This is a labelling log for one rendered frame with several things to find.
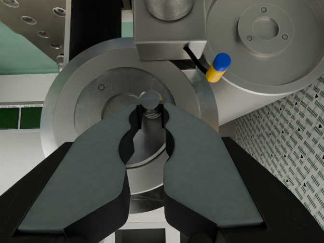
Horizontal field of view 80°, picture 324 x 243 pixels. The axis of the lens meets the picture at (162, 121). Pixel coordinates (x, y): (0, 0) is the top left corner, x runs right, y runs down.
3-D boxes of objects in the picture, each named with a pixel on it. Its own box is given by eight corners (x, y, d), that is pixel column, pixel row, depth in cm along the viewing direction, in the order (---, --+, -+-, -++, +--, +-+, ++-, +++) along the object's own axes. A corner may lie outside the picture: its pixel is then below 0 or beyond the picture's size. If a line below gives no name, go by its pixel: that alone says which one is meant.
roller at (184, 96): (193, 42, 16) (209, 188, 14) (175, 109, 42) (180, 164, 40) (52, 53, 16) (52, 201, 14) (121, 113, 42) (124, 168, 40)
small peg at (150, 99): (158, 86, 11) (164, 108, 11) (159, 98, 14) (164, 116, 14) (135, 91, 11) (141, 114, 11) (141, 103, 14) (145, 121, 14)
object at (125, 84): (67, 74, 15) (166, 58, 15) (78, 84, 17) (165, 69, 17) (78, 177, 13) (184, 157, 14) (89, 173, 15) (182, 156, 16)
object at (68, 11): (74, -89, 21) (68, 78, 18) (122, 38, 44) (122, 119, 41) (70, -89, 21) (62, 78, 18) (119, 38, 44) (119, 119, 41)
